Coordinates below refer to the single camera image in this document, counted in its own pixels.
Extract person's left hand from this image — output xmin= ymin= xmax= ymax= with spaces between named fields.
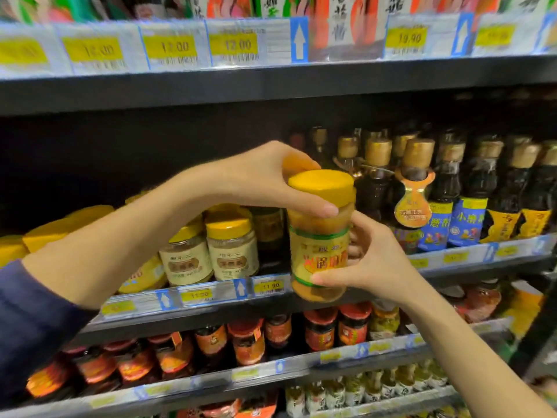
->
xmin=201 ymin=141 xmax=339 ymax=218

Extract person's right hand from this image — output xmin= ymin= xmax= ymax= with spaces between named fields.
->
xmin=311 ymin=211 xmax=425 ymax=309

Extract yellow-lidded orange sauce jar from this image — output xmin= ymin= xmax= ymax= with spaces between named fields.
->
xmin=287 ymin=170 xmax=357 ymax=303

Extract person's left forearm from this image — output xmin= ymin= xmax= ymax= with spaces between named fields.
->
xmin=22 ymin=163 xmax=209 ymax=310

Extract person's right forearm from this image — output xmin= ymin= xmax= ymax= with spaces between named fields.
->
xmin=402 ymin=274 xmax=557 ymax=418

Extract jar with green yellow label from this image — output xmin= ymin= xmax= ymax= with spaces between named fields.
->
xmin=370 ymin=300 xmax=401 ymax=341

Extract strip of price labels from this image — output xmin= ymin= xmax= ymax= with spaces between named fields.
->
xmin=0 ymin=13 xmax=557 ymax=79
xmin=87 ymin=318 xmax=512 ymax=410
xmin=99 ymin=234 xmax=557 ymax=318

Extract white-label jar with yellow lid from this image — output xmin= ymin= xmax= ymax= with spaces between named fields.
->
xmin=205 ymin=217 xmax=260 ymax=282
xmin=159 ymin=222 xmax=214 ymax=287

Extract orange bottle neck tag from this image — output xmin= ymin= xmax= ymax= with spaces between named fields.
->
xmin=394 ymin=167 xmax=436 ymax=229

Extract row of red-lidded sauce jars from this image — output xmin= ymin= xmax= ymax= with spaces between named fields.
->
xmin=25 ymin=302 xmax=373 ymax=402

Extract row of small pale-label jars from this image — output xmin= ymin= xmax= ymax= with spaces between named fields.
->
xmin=285 ymin=363 xmax=450 ymax=418

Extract red packets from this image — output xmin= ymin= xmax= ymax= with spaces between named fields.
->
xmin=176 ymin=392 xmax=279 ymax=418

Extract row of dark sauce bottles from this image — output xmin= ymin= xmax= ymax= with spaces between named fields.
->
xmin=289 ymin=126 xmax=557 ymax=256

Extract yellow-label jar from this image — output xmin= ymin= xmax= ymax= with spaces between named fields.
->
xmin=117 ymin=256 xmax=168 ymax=295

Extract row of colourful packets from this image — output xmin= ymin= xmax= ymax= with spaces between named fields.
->
xmin=0 ymin=0 xmax=557 ymax=61

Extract yellow packet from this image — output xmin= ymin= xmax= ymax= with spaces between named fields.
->
xmin=500 ymin=280 xmax=545 ymax=340

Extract yellow jar lid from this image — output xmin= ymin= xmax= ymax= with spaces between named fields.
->
xmin=23 ymin=219 xmax=71 ymax=253
xmin=65 ymin=205 xmax=115 ymax=227
xmin=0 ymin=235 xmax=29 ymax=269

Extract dark blue sleeve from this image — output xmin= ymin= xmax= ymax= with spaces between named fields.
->
xmin=0 ymin=260 xmax=98 ymax=405

